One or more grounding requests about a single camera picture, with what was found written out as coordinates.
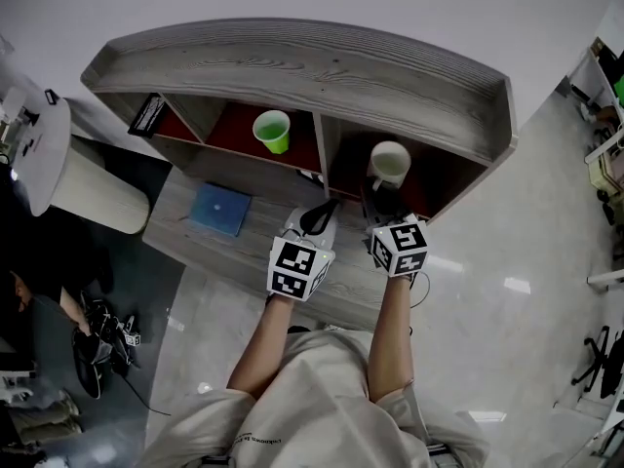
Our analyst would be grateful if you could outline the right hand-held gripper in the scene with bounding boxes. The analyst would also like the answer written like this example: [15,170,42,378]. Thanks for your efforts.
[361,182,431,279]

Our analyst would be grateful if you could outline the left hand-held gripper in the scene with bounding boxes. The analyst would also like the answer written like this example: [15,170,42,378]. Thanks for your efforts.
[265,198,341,303]

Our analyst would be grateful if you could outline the white cup with handle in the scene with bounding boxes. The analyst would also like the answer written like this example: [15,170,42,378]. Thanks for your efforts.
[366,139,413,192]

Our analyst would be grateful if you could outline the grey wooden shelf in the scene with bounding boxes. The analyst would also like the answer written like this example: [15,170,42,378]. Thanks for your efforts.
[80,17,519,224]

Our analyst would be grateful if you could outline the person's right forearm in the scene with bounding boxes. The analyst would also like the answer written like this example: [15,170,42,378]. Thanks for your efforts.
[366,273,416,405]

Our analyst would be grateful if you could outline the person's left forearm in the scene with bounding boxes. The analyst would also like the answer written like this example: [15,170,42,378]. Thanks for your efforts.
[226,292,296,400]

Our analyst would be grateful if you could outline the green paper cup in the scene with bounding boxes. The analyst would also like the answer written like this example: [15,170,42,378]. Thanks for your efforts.
[252,109,292,156]

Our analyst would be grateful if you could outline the blue square pad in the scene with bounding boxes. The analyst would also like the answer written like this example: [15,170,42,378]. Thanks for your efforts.
[188,182,254,239]

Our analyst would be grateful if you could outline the person's white shirt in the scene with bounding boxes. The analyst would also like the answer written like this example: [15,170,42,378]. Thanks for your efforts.
[135,327,491,468]

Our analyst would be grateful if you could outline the black printed card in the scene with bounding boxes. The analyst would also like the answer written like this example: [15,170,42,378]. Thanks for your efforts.
[127,92,170,139]

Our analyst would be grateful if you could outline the white desk with clutter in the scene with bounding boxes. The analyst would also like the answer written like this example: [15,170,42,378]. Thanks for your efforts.
[566,36,624,166]

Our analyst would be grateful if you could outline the black office chair base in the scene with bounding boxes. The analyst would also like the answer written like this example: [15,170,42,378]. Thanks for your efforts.
[570,325,624,400]

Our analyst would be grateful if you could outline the round white table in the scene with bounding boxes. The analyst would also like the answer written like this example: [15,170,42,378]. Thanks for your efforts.
[8,88,152,236]

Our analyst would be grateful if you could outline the thin gripper cable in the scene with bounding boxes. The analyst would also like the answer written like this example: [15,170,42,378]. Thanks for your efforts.
[408,270,433,310]

